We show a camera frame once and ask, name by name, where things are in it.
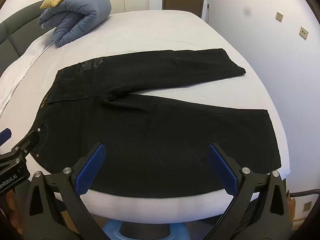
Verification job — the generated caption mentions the white bed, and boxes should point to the white bed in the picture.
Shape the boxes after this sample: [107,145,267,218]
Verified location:
[0,10,292,225]

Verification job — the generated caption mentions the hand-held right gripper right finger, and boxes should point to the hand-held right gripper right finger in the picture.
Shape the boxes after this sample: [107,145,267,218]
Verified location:
[207,142,298,240]

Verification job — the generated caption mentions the black pants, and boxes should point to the black pants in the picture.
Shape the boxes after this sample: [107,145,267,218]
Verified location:
[29,47,282,198]

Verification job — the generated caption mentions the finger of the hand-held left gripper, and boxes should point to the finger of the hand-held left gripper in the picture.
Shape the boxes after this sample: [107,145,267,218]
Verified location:
[10,129,42,161]
[0,128,12,143]

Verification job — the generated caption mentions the white folded sheet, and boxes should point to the white folded sheet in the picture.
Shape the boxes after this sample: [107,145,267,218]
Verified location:
[0,34,55,117]

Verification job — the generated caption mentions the black cable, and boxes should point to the black cable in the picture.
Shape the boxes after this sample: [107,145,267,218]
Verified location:
[287,189,316,198]

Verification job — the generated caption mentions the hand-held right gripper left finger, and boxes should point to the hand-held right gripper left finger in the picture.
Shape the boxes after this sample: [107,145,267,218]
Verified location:
[22,142,108,240]

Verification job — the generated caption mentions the dark grey padded headboard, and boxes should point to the dark grey padded headboard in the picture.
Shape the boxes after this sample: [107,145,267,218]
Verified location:
[0,0,50,73]

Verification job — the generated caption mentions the blue folded duvet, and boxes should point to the blue folded duvet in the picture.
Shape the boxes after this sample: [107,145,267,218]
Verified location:
[38,0,112,48]

